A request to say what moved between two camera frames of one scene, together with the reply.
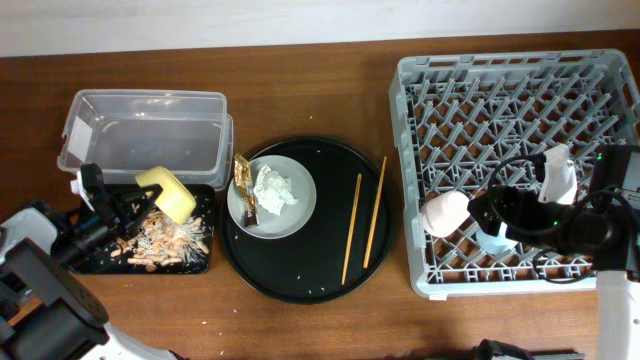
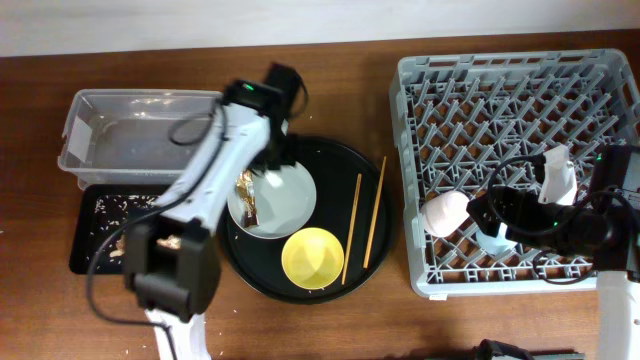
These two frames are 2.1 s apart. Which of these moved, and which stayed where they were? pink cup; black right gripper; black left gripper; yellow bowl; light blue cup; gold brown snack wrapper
Moved: yellow bowl; black left gripper
Stayed: light blue cup; pink cup; gold brown snack wrapper; black right gripper
